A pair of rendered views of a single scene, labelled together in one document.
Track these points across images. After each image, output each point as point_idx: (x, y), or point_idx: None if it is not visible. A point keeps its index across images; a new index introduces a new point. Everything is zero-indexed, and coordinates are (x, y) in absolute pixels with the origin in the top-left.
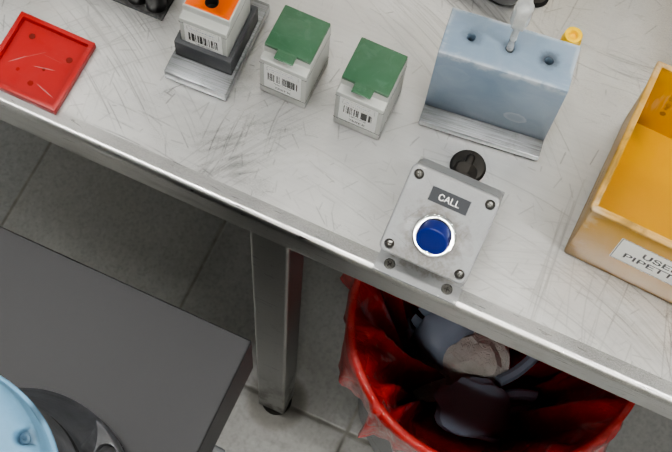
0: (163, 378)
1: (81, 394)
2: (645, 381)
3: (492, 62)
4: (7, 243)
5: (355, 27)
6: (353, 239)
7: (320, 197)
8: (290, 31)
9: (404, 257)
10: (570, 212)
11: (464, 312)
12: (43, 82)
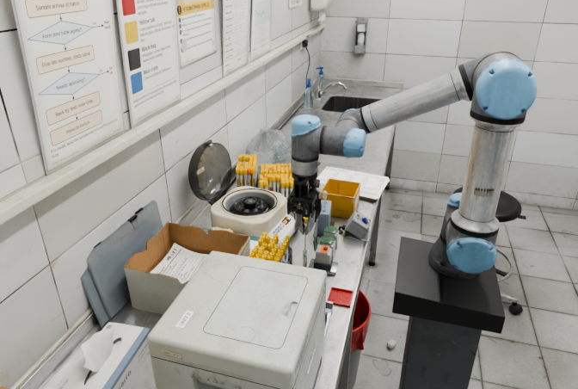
0: (415, 246)
1: (426, 256)
2: (373, 211)
3: (328, 208)
4: (400, 270)
5: (310, 249)
6: (363, 244)
7: (355, 250)
8: (326, 240)
9: (369, 226)
10: (343, 219)
11: (371, 231)
12: (345, 295)
